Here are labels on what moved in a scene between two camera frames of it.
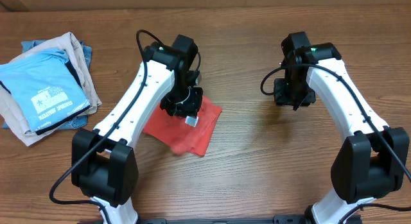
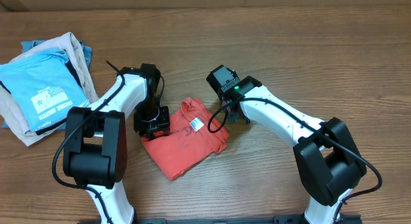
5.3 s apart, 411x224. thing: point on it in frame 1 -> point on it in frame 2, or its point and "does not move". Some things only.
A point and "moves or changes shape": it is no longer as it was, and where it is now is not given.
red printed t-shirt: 180,137 moves or changes shape
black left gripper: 191,106 -> 164,123
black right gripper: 282,100 -> 232,117
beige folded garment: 73,51 does not move
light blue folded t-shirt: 45,88 does not move
